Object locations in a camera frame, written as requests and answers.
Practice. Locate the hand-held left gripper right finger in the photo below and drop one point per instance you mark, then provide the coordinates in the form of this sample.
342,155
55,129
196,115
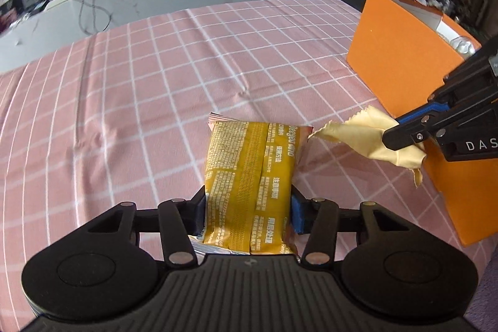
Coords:
298,213

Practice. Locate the yellow plastic packet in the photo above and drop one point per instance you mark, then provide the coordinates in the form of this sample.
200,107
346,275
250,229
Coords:
245,180

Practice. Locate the yellow cloth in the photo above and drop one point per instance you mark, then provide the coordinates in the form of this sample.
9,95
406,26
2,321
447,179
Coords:
365,139

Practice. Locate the orange cardboard box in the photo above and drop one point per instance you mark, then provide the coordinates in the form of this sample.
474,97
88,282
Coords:
397,52

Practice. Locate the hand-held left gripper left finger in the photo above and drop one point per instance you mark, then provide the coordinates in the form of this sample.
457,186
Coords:
199,211

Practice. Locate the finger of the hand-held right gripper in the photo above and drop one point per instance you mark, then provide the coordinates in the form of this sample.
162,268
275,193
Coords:
404,137
416,114

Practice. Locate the pink checked tablecloth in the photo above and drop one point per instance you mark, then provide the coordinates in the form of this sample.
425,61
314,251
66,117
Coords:
136,102

